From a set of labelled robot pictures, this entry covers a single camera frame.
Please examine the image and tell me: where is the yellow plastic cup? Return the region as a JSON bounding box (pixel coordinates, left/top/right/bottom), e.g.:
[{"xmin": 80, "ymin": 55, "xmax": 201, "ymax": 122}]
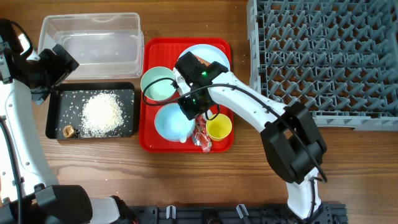
[{"xmin": 206, "ymin": 114, "xmax": 233, "ymax": 141}]

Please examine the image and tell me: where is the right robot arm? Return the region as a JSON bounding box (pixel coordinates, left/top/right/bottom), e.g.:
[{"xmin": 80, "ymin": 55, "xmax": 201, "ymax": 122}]
[{"xmin": 174, "ymin": 52, "xmax": 327, "ymax": 223}]

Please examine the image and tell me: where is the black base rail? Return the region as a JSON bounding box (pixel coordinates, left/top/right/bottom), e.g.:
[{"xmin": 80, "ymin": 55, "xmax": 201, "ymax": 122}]
[{"xmin": 131, "ymin": 203, "xmax": 348, "ymax": 224}]

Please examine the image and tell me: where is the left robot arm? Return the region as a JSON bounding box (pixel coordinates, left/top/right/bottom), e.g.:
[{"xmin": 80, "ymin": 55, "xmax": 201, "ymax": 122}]
[{"xmin": 1, "ymin": 19, "xmax": 126, "ymax": 223}]

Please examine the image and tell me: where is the white napkin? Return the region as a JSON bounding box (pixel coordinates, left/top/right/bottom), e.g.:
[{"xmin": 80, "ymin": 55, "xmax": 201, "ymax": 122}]
[{"xmin": 173, "ymin": 68, "xmax": 190, "ymax": 95}]

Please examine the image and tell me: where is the red serving tray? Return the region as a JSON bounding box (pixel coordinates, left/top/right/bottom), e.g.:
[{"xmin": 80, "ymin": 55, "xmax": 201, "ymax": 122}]
[{"xmin": 139, "ymin": 37, "xmax": 232, "ymax": 153}]

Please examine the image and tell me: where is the orange carrot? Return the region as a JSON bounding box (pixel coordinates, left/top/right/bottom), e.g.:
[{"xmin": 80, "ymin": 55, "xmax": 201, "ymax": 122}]
[{"xmin": 195, "ymin": 55, "xmax": 210, "ymax": 66}]

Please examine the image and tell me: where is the red candy wrapper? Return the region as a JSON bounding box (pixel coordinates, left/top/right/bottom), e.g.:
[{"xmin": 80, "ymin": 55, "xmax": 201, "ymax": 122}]
[{"xmin": 192, "ymin": 115, "xmax": 212, "ymax": 152}]

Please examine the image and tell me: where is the grey dishwasher rack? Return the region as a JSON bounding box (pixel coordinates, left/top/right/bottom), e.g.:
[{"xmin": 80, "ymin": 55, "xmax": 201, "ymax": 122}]
[{"xmin": 246, "ymin": 0, "xmax": 397, "ymax": 131}]

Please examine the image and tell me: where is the brown food scrap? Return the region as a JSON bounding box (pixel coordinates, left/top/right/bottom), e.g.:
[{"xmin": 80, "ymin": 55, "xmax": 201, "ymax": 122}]
[{"xmin": 63, "ymin": 125, "xmax": 76, "ymax": 138}]

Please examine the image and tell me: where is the white rice pile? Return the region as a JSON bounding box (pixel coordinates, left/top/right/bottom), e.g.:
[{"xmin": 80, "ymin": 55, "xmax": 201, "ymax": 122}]
[{"xmin": 58, "ymin": 90, "xmax": 135, "ymax": 139}]

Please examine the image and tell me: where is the light blue plate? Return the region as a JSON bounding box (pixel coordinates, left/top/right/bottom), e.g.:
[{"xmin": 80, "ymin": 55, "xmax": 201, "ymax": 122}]
[{"xmin": 179, "ymin": 44, "xmax": 231, "ymax": 70}]

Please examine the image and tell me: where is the mint green bowl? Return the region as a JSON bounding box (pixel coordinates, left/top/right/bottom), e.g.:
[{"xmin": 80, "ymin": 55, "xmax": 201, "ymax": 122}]
[{"xmin": 141, "ymin": 67, "xmax": 176, "ymax": 101}]

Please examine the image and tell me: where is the clear plastic bin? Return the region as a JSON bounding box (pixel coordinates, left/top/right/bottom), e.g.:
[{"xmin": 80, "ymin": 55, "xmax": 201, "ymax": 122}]
[{"xmin": 38, "ymin": 12, "xmax": 144, "ymax": 81}]

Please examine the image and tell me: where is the light blue rice bowl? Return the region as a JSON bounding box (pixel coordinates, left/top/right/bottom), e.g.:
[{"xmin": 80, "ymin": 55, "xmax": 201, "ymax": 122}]
[{"xmin": 154, "ymin": 103, "xmax": 195, "ymax": 142}]

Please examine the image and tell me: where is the black waste tray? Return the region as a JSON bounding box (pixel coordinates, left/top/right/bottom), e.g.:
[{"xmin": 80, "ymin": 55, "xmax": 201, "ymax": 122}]
[{"xmin": 45, "ymin": 82, "xmax": 136, "ymax": 140}]

